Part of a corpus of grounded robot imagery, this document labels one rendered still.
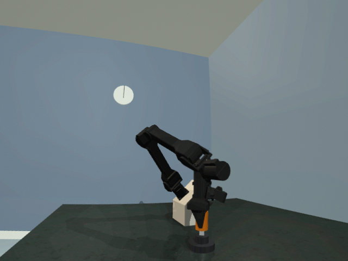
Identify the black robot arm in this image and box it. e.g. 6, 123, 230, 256
135, 125, 231, 203

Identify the dark grey round pedestal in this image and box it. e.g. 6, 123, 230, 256
189, 231, 215, 253

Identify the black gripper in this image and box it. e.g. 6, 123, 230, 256
187, 178, 213, 228

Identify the orange knob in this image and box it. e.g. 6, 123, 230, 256
195, 211, 208, 232

